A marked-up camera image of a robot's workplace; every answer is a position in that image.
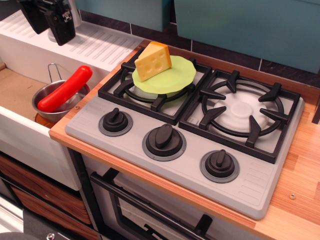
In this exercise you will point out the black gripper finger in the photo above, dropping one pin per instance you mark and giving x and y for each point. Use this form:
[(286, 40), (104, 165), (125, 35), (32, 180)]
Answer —
[(34, 12), (56, 15)]

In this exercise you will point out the red toy sausage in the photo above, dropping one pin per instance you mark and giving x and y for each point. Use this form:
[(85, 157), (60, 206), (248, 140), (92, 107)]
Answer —
[(63, 93)]

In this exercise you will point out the small steel pot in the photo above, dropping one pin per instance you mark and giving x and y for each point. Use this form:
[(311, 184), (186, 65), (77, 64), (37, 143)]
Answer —
[(56, 115)]

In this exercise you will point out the yellow cheese wedge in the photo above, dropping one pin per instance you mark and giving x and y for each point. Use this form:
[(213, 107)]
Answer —
[(154, 59)]

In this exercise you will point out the white sink unit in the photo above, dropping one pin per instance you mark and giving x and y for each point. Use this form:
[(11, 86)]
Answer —
[(29, 61)]

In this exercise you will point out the light green plate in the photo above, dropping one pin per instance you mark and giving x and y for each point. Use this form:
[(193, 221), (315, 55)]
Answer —
[(174, 79)]

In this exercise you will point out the grey toy faucet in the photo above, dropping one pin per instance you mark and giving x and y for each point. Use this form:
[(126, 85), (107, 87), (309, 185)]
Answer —
[(76, 19)]

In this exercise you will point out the black left burner grate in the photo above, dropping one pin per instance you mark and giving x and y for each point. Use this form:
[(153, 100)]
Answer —
[(169, 107)]

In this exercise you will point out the black burner grate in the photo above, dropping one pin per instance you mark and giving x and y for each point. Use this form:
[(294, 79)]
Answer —
[(169, 107), (246, 115)]

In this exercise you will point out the black left stove knob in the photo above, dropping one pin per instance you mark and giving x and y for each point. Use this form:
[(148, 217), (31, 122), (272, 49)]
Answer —
[(115, 123)]

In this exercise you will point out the black stove knob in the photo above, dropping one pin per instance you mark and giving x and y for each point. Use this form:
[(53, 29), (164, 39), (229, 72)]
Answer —
[(115, 123), (219, 166), (164, 143)]

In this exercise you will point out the black middle stove knob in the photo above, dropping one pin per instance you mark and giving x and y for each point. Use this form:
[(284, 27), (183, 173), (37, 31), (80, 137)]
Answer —
[(164, 143)]

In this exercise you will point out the wooden drawer fronts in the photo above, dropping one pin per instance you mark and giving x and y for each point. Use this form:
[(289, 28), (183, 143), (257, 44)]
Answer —
[(47, 198)]

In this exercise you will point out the grey toy stove top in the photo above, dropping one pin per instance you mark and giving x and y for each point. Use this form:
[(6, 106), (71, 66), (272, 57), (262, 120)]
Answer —
[(250, 193)]

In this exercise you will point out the black right burner grate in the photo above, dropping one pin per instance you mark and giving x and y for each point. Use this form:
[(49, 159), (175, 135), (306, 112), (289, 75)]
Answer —
[(246, 115)]

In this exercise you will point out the black right stove knob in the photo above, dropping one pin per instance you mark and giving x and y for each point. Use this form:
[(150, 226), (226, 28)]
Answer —
[(219, 166)]

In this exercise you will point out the oven door with black handle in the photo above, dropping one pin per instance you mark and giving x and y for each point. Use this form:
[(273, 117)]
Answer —
[(142, 212)]

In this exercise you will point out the teal right wall cabinet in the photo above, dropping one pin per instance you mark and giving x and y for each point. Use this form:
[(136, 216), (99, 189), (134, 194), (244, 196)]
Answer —
[(286, 32)]

